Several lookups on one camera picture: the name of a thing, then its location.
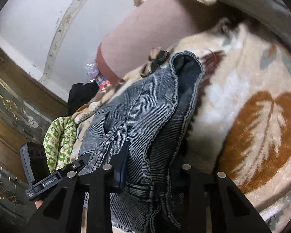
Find grey denim pants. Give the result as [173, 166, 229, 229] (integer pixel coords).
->
[79, 51, 204, 232]

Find purple plastic bag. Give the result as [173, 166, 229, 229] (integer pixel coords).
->
[86, 61, 101, 82]

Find pink and brown bolster pillow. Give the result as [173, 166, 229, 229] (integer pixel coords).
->
[96, 0, 225, 83]

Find brown wooden cabinet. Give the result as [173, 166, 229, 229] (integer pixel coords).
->
[0, 48, 68, 228]

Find beige leaf-pattern blanket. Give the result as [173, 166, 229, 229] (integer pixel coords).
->
[170, 19, 291, 232]

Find black garment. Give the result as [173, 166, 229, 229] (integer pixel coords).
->
[67, 82, 99, 116]

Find blue red printed box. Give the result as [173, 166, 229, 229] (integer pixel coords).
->
[95, 74, 111, 93]

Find green and cream quilt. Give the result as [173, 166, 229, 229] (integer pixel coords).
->
[43, 117, 77, 173]

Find left hand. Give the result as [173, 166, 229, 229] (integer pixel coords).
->
[35, 200, 43, 209]

